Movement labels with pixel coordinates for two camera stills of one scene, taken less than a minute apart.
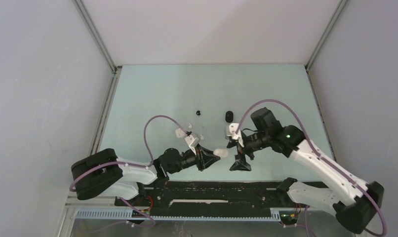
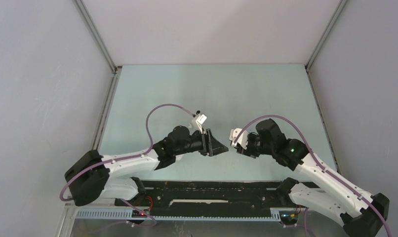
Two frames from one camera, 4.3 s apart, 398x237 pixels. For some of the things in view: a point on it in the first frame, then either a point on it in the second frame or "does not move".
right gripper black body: x=255 y=142 does not move
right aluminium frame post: x=337 y=16 does not move
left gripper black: x=202 y=161 → x=211 y=146
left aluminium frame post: x=115 y=67 does not move
